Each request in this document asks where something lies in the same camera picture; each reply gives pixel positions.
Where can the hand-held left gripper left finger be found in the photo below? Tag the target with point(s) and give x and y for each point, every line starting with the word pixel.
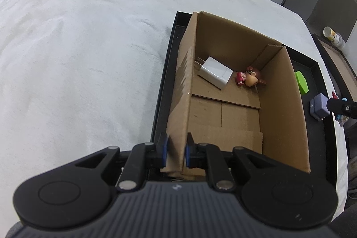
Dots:
pixel 165 150

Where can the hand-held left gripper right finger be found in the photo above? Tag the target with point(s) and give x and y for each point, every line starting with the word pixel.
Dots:
pixel 187 155

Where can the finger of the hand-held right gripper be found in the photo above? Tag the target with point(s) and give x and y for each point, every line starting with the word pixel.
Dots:
pixel 344 107

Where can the pink toy figure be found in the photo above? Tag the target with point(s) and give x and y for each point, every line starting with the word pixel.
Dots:
pixel 341 118

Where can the purple cube toy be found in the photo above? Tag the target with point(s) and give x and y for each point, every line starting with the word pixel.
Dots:
pixel 320 105

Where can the green hexagonal cup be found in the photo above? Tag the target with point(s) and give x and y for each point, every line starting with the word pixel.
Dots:
pixel 301 83

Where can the cardboard box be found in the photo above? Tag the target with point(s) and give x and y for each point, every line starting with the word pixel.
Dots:
pixel 223 115

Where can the white charger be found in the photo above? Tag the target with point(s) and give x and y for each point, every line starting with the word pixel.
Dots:
pixel 214 73

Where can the brown-haired doll figure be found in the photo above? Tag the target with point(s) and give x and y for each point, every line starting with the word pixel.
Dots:
pixel 252 79

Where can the black cardboard-lined tray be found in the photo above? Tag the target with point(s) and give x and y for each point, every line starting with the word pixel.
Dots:
pixel 339 65

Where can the paper cup stack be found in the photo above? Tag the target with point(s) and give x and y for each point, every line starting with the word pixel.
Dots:
pixel 333 37

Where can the grey padded panel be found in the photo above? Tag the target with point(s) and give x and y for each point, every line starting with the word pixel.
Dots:
pixel 329 3

